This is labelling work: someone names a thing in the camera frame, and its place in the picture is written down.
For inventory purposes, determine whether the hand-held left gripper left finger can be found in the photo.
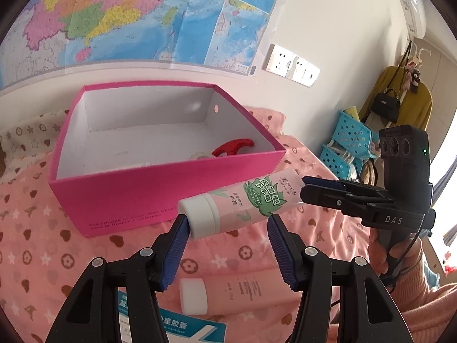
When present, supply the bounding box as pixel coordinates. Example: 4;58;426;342
45;214;189;343

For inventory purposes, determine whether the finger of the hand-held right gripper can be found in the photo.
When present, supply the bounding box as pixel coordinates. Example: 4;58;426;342
302;175;393;201
300;184;376;216

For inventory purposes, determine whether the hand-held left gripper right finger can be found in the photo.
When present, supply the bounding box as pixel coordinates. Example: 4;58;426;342
267;214;416;343

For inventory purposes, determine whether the salmon pink tube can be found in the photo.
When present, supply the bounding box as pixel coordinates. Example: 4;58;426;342
179;270;286;316

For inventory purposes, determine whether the pale pink green-print tube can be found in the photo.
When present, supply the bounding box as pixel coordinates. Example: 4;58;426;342
178;171;305;238

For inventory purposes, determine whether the white teal medicine box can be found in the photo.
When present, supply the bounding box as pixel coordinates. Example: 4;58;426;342
116;289;228;343

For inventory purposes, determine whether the pink cardboard box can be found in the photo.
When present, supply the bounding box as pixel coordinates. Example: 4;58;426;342
48;81;287;238

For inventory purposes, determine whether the red corkscrew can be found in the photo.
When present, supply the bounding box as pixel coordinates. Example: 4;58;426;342
212;137;256;158

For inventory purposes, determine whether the person's right forearm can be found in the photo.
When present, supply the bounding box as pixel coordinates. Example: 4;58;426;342
387;243;457;343

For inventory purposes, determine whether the person's right hand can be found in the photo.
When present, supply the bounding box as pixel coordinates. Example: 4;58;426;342
369;228;424;280

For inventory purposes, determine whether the blue plastic basket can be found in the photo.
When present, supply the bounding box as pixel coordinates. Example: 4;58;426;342
319;143;365;181
334;110;381;159

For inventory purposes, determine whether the yellow coat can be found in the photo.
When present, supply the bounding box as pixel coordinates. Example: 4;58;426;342
359;65;432;133

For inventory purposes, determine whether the black handbag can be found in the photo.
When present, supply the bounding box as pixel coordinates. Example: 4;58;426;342
369;89;401;124

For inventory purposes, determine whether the small plush toy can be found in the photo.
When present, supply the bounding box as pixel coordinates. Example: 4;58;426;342
409;66;422;93

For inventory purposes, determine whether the pink printed blanket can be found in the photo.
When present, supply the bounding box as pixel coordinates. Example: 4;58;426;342
0;106;447;343

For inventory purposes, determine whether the white air conditioner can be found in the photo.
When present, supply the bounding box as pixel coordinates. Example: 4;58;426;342
391;0;427;39

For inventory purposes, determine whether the cream star-print cloth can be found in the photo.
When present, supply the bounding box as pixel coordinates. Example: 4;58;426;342
0;109;72;172

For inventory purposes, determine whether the white cord bundle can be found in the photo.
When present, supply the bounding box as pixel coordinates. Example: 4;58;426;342
328;143;358;183

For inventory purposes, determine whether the black cable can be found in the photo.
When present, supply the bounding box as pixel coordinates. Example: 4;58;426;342
330;214;434;310

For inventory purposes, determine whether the white wall socket panel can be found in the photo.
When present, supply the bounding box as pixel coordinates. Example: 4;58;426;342
262;43;320;87

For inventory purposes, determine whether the colourful wall map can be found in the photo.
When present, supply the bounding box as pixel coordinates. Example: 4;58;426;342
0;0;289;90

